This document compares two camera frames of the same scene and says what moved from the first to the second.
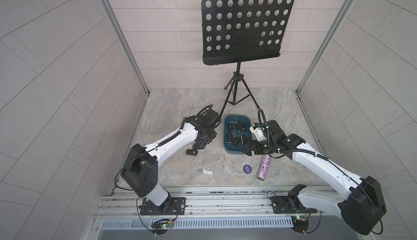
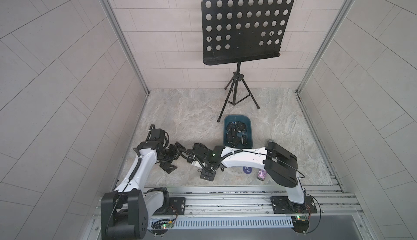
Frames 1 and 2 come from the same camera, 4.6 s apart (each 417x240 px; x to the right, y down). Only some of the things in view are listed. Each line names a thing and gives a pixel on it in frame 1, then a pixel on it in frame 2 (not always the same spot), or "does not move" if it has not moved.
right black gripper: x=249 y=147 → x=205 y=175
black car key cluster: x=229 y=137 does not move
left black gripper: x=202 y=144 → x=166 y=165
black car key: x=240 y=126 does not move
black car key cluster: x=236 y=141 does not move
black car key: x=244 y=138 does not move
